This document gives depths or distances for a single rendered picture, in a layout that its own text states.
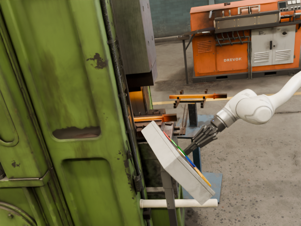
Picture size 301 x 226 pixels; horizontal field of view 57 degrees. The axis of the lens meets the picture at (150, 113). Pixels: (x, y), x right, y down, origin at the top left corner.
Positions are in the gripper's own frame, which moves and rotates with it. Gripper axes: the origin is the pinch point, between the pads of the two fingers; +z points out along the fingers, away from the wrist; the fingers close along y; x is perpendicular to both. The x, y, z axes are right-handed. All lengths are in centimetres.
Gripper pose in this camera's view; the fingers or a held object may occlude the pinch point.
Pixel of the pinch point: (190, 148)
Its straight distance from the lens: 141.7
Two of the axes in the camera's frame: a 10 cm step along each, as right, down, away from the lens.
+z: -7.5, 6.6, 0.3
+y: -2.9, -3.7, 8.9
